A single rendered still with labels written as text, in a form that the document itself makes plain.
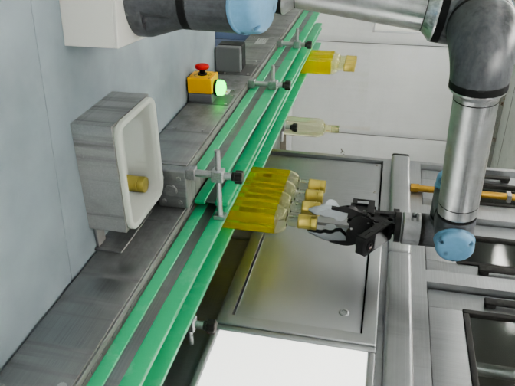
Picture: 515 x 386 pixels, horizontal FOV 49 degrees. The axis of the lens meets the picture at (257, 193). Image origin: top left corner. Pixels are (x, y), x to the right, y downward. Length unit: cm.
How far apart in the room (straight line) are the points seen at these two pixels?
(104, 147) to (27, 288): 27
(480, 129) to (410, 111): 648
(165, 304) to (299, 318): 34
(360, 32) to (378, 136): 138
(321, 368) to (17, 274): 58
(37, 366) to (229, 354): 39
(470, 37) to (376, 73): 637
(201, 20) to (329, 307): 68
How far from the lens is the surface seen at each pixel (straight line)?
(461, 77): 100
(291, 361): 117
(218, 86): 160
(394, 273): 143
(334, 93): 747
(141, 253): 116
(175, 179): 126
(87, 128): 105
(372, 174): 192
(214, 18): 98
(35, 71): 97
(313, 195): 143
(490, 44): 99
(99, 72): 115
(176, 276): 112
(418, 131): 763
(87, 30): 102
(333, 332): 123
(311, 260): 143
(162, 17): 102
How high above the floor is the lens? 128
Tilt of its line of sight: 11 degrees down
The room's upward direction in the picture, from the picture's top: 96 degrees clockwise
